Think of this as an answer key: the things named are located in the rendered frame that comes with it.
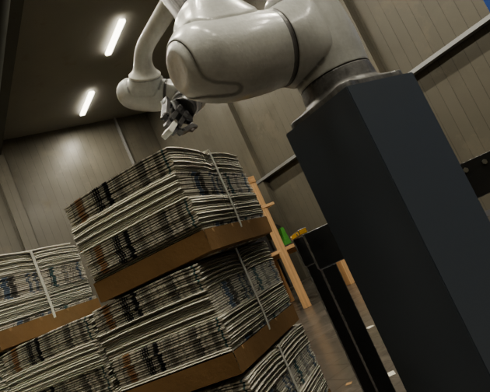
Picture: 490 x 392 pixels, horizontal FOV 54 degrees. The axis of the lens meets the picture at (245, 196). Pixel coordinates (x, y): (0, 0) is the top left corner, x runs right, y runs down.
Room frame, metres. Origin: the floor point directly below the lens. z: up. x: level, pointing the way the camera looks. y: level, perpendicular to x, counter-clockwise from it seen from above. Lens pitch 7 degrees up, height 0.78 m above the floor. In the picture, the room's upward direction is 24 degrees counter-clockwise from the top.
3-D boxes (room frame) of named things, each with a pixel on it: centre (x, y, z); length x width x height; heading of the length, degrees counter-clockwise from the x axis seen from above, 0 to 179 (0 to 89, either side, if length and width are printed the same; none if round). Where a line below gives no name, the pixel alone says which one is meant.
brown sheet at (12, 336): (1.36, 0.74, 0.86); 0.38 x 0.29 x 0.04; 160
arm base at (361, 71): (0.99, -0.28, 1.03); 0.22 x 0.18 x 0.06; 124
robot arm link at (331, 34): (0.97, -0.26, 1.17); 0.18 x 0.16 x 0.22; 115
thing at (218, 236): (1.04, 0.21, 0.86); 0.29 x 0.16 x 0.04; 70
